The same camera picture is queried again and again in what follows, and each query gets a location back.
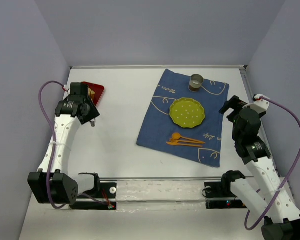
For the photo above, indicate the red rectangular tray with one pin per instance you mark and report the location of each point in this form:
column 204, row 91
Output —
column 98, row 89

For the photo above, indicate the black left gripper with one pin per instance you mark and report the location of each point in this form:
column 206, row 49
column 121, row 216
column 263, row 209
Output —
column 90, row 115

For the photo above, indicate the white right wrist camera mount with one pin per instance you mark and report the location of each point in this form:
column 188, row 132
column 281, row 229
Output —
column 259, row 104

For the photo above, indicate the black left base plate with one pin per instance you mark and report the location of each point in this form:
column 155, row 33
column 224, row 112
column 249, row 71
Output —
column 102, row 200

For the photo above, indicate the orange plastic spoon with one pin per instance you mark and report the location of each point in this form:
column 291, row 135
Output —
column 177, row 136

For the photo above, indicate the blue cloth placemat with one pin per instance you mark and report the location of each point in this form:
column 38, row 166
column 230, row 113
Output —
column 157, row 127

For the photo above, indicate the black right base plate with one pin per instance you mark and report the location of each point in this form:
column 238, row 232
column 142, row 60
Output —
column 218, row 199

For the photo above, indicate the metal cup with brown band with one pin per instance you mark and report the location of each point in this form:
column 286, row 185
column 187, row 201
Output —
column 195, row 82

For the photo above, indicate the orange plastic fork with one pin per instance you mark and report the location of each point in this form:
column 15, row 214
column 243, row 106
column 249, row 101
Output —
column 180, row 140

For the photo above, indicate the sliced baguette bread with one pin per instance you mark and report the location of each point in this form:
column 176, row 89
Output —
column 91, row 93

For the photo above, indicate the aluminium table frame rail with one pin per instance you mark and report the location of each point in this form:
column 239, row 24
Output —
column 110, row 67

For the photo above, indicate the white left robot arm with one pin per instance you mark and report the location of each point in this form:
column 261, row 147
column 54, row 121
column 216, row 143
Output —
column 50, row 183

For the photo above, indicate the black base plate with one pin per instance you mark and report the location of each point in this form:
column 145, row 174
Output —
column 102, row 200
column 218, row 199

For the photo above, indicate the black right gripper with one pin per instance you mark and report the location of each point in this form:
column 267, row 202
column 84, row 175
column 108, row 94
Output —
column 230, row 107

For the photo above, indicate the green polka dot plate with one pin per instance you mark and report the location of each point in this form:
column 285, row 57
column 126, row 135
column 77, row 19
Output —
column 187, row 113

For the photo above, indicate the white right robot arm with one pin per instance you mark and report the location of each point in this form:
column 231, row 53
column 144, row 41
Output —
column 271, row 203

